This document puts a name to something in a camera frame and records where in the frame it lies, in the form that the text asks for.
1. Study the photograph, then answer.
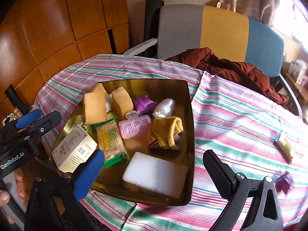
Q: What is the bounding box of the yellow rolled towel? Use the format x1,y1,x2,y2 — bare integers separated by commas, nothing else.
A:
147,116,184,150

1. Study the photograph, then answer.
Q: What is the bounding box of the orange wooden wardrobe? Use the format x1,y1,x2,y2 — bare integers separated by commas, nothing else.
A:
1,0,130,117

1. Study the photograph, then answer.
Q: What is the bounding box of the person's left hand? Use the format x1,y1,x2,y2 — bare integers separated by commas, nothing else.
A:
0,168,26,207

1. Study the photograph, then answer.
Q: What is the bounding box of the yellow sponge block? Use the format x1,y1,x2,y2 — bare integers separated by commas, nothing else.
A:
89,82,109,97
82,91,107,125
111,87,134,120

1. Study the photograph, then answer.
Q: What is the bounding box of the white box on sill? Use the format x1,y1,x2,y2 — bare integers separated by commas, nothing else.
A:
288,59,307,85

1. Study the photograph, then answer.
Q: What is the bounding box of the rust red blanket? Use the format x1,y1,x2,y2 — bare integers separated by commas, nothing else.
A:
167,48,289,105

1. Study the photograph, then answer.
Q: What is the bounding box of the striped pink green bedsheet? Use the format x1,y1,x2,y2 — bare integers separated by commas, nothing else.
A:
34,54,307,230

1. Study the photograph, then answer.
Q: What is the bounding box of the grey yellow blue headboard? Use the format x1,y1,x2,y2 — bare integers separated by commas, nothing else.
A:
157,4,284,78

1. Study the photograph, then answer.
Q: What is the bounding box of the black rolled mat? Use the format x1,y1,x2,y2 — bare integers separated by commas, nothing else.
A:
143,0,165,59

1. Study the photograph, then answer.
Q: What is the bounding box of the white foam sponge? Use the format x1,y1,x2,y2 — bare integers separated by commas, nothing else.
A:
122,152,188,199

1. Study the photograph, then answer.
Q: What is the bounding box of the white cardboard box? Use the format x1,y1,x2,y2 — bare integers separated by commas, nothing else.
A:
52,124,98,173

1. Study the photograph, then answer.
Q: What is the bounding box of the purple plastic clip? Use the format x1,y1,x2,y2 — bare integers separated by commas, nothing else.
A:
133,95,158,116
275,171,294,195

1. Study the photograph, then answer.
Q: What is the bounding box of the white plastic bag ball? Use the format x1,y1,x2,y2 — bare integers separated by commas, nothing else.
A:
104,94,113,112
152,99,175,118

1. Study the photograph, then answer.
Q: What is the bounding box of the gold metal tray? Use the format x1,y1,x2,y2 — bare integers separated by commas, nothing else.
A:
51,78,196,207

